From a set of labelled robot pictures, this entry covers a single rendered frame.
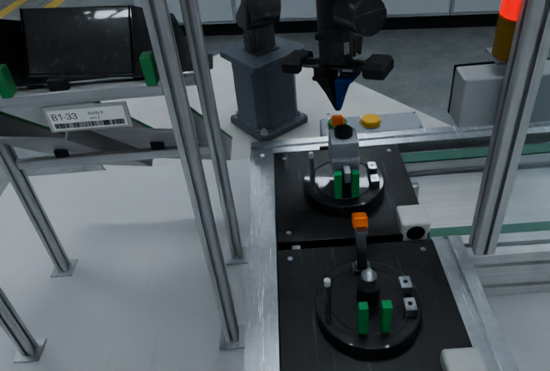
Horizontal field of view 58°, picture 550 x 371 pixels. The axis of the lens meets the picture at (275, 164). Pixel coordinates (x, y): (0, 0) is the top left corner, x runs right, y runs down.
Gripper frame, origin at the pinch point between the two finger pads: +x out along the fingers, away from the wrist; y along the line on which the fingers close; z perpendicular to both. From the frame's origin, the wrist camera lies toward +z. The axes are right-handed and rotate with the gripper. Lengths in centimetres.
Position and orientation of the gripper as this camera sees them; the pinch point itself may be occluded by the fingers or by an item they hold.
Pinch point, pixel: (337, 92)
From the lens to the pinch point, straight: 89.8
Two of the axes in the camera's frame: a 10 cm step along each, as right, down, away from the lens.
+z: 4.5, -4.9, 7.4
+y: -8.9, -1.5, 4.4
